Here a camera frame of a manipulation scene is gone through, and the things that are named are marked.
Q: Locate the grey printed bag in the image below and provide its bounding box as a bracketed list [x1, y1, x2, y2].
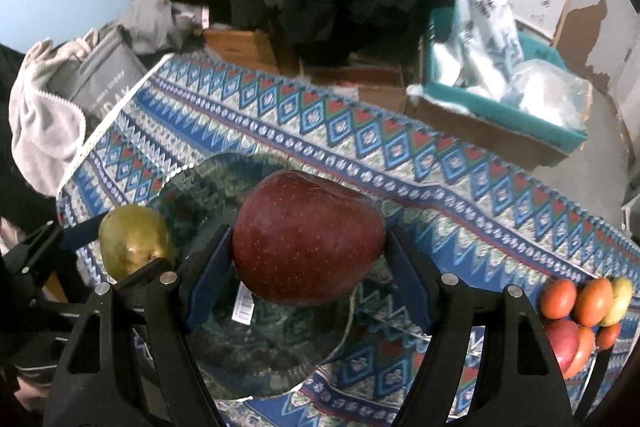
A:
[52, 27, 151, 142]

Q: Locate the green pear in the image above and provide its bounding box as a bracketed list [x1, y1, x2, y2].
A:
[98, 204, 176, 282]

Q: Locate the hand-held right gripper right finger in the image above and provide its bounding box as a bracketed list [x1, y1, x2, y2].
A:
[381, 229, 577, 427]

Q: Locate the clear plastic bag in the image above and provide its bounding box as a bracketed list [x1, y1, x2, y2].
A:
[502, 59, 593, 130]

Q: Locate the scalloped glass plate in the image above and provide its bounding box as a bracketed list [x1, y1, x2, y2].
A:
[157, 152, 388, 401]

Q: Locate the yellow-green apple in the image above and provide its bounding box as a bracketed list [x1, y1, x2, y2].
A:
[600, 277, 633, 327]

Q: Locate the dark red apple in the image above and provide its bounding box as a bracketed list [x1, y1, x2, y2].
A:
[231, 169, 388, 306]

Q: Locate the small orange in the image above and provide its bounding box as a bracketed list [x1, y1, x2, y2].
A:
[596, 323, 622, 351]

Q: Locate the white fleece towel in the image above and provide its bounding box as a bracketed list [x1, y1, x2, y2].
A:
[10, 29, 108, 198]

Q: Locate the blue patterned tablecloth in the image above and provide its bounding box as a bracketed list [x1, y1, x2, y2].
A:
[55, 54, 640, 427]

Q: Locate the grey crumpled cloth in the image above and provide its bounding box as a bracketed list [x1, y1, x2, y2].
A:
[112, 0, 211, 55]

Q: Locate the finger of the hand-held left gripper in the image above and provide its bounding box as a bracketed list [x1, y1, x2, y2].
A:
[4, 216, 102, 277]
[115, 257, 175, 295]

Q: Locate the light red apple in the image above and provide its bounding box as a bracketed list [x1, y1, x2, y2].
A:
[544, 319, 581, 375]

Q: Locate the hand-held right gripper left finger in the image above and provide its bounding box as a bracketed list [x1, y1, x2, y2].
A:
[44, 223, 236, 427]

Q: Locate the teal box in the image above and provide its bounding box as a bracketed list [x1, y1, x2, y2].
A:
[420, 2, 589, 152]

